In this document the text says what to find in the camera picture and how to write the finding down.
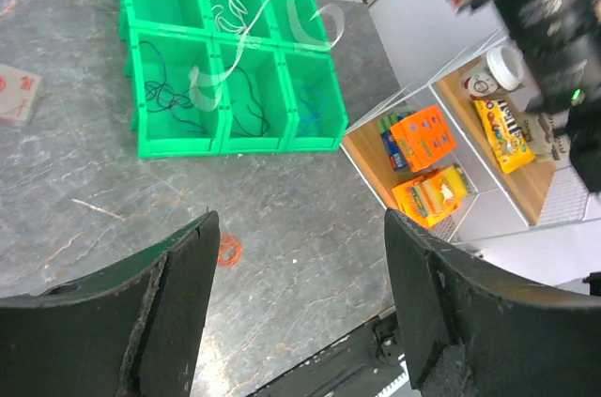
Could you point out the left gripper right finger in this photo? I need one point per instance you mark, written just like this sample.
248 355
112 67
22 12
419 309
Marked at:
470 328

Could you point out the yellow candy bag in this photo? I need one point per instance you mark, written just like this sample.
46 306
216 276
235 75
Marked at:
504 135

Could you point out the yellow sponge pack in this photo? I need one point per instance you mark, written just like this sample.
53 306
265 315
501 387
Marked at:
442 191

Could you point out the paper coffee cup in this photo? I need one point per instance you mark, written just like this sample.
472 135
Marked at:
497 73

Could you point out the playing card box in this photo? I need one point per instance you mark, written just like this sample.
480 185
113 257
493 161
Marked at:
20 90

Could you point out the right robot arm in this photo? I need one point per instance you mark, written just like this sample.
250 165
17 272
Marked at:
583 131

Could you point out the green compartment bin tray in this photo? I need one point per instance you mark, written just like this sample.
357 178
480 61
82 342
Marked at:
226 77

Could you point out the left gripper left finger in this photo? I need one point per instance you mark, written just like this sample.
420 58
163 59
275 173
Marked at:
131 329

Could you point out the orange snack box lower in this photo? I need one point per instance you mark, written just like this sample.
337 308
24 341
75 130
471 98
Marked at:
408 202

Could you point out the orange snack box upper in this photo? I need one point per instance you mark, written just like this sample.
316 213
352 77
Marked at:
423 137

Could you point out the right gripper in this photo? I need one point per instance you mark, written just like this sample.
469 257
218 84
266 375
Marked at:
559 40

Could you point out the white wire shelf rack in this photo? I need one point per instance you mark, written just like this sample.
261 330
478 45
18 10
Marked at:
541 202

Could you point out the orange snack box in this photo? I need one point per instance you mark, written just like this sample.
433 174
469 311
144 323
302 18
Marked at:
423 137
408 202

